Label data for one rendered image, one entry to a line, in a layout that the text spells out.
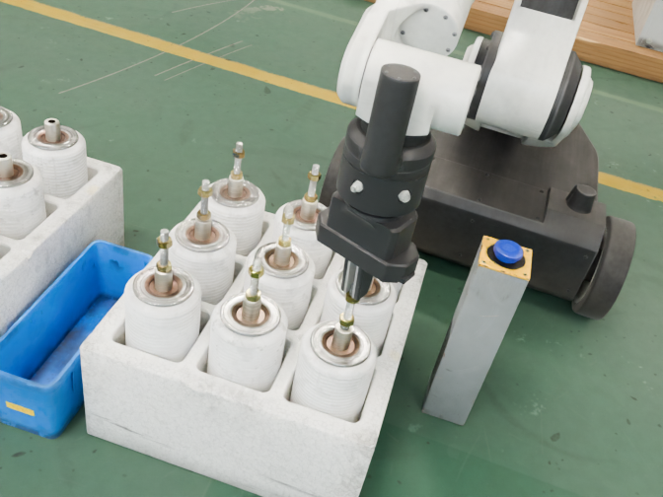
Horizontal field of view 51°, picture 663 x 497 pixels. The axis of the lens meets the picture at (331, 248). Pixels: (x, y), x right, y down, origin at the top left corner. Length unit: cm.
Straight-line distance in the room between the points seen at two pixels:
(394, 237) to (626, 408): 73
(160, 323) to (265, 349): 13
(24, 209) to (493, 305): 68
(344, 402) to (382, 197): 30
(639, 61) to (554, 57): 164
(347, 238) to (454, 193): 60
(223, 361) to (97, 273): 40
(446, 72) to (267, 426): 49
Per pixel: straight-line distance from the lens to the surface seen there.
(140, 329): 90
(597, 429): 126
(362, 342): 86
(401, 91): 59
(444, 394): 111
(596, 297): 135
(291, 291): 94
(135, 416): 98
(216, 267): 97
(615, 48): 273
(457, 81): 62
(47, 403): 101
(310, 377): 85
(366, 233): 71
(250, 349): 85
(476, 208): 130
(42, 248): 110
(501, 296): 97
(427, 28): 71
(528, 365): 130
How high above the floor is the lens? 86
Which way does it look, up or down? 38 degrees down
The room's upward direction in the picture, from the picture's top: 12 degrees clockwise
